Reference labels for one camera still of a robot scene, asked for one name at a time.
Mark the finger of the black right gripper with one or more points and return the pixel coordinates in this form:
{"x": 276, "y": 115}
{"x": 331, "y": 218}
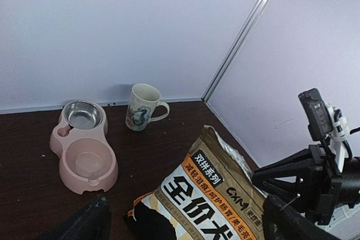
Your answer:
{"x": 286, "y": 175}

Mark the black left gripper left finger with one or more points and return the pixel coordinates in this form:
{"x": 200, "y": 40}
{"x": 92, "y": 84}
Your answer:
{"x": 93, "y": 221}

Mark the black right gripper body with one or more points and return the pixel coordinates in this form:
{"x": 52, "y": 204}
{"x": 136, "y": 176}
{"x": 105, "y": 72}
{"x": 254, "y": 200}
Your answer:
{"x": 326, "y": 187}

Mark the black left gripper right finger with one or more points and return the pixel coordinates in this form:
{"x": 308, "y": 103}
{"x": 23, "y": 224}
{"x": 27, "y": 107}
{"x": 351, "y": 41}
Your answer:
{"x": 281, "y": 221}

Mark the pink double pet feeder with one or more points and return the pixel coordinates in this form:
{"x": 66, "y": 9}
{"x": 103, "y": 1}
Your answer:
{"x": 86, "y": 160}

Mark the pet food bag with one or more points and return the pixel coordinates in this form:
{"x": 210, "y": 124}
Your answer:
{"x": 208, "y": 196}

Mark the stainless steel bowl insert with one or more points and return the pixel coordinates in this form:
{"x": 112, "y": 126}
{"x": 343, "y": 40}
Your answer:
{"x": 82, "y": 114}

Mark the white patterned ceramic mug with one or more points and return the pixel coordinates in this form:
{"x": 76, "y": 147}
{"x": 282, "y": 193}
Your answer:
{"x": 144, "y": 100}

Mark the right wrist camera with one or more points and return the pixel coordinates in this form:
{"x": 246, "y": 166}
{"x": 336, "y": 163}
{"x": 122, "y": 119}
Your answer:
{"x": 327, "y": 125}

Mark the aluminium corner post right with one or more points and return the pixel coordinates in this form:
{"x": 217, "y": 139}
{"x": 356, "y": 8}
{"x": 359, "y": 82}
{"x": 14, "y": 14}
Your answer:
{"x": 240, "y": 39}

